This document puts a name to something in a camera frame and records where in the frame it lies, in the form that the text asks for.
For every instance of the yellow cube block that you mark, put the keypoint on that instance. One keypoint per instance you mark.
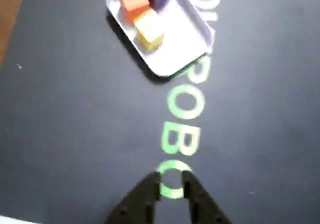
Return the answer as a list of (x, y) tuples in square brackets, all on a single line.
[(148, 32)]

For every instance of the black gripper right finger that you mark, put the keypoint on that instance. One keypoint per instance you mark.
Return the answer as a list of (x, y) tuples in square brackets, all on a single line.
[(202, 201)]

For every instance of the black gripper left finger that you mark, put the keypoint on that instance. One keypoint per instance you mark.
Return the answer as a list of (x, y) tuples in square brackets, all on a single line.
[(140, 201)]

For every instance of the black mat with WOWROBO print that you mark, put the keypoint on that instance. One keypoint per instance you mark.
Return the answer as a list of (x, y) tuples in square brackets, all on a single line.
[(75, 121)]

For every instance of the white rectangular tray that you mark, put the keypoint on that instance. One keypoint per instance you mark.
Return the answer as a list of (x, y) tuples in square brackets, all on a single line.
[(180, 46)]

